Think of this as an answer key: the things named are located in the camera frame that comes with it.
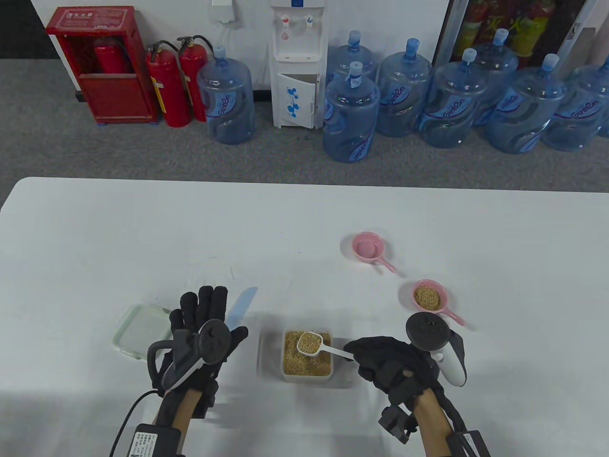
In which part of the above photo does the person's left hand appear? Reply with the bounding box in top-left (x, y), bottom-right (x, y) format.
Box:
top-left (152, 286), bottom-right (249, 419)

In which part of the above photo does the person's right hand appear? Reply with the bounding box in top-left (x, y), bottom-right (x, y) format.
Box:
top-left (344, 336), bottom-right (445, 446)

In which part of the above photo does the light blue knife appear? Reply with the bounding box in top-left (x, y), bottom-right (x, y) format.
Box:
top-left (225, 287), bottom-right (258, 329)

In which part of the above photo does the white plastic coffee spoon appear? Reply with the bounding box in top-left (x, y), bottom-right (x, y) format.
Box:
top-left (296, 332), bottom-right (355, 361)

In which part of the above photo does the clear green-rimmed container lid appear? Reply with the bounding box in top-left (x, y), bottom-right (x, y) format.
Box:
top-left (113, 305), bottom-right (173, 360)

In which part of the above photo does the clear plastic food container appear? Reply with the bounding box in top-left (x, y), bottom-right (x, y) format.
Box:
top-left (281, 328), bottom-right (334, 383)

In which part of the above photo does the white sesame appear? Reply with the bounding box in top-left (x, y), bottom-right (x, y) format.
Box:
top-left (284, 331), bottom-right (332, 375)

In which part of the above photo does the person's right forearm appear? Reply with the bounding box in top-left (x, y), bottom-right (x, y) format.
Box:
top-left (414, 388), bottom-right (455, 457)

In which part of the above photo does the person's left forearm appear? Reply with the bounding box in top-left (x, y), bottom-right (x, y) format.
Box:
top-left (171, 388), bottom-right (203, 434)

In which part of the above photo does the blue water jug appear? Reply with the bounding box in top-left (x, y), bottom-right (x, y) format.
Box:
top-left (197, 46), bottom-right (256, 145)

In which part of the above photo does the red fire extinguisher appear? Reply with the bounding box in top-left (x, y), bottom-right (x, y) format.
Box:
top-left (177, 36), bottom-right (212, 122)
top-left (93, 38), bottom-right (127, 73)
top-left (145, 40), bottom-right (192, 128)

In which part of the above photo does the red fire extinguisher cabinet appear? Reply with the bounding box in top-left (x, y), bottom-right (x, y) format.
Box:
top-left (46, 6), bottom-right (160, 126)

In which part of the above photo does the row of blue water bottles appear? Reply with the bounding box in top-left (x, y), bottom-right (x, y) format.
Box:
top-left (322, 29), bottom-right (609, 164)

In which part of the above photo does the white water dispenser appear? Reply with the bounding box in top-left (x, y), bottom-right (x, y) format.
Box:
top-left (269, 0), bottom-right (329, 130)

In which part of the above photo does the small pink handled dish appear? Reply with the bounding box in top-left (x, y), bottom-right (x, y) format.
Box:
top-left (351, 232), bottom-right (397, 273)
top-left (412, 279), bottom-right (465, 327)

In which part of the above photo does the black cable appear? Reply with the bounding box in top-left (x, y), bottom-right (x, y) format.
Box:
top-left (110, 390), bottom-right (160, 457)
top-left (440, 386), bottom-right (467, 431)

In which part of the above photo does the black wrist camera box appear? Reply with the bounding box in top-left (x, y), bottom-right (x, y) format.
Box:
top-left (447, 430), bottom-right (491, 457)
top-left (131, 424), bottom-right (184, 457)

